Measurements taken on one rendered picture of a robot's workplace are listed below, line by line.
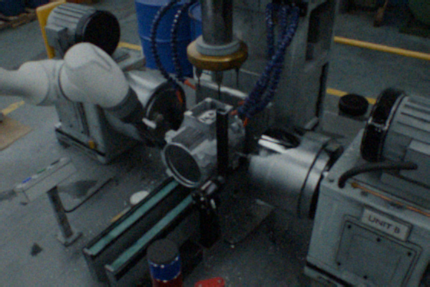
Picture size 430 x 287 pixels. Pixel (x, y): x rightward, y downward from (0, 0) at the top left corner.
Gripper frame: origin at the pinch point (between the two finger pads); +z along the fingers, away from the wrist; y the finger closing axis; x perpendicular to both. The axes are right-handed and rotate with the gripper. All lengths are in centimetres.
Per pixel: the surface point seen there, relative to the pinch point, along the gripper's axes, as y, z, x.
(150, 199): -0.4, 12.7, 15.2
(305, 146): -39.7, 2.7, -16.1
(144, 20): 155, 103, -106
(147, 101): 15.2, 3.3, -11.2
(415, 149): -67, -14, -18
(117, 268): -12.2, -0.7, 36.5
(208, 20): -6.3, -19.3, -31.9
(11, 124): 207, 102, 14
